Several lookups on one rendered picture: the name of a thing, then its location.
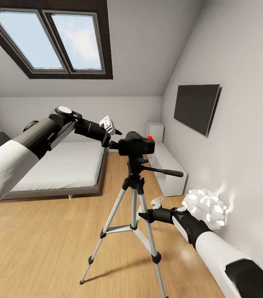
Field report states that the digital camera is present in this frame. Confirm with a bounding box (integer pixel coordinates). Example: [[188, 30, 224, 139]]
[[118, 131, 155, 157]]

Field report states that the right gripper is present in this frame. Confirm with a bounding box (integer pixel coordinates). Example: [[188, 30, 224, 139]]
[[138, 206, 165, 223]]

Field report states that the camera tripod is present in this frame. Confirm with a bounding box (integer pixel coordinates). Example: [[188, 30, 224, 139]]
[[80, 154, 183, 298]]

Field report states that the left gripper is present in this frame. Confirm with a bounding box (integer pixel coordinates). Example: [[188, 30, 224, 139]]
[[86, 121, 127, 150]]

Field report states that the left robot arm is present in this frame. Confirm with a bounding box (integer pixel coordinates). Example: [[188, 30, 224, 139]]
[[0, 106, 127, 200]]

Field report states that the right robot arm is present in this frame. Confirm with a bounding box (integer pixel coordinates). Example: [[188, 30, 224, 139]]
[[138, 195, 263, 298]]

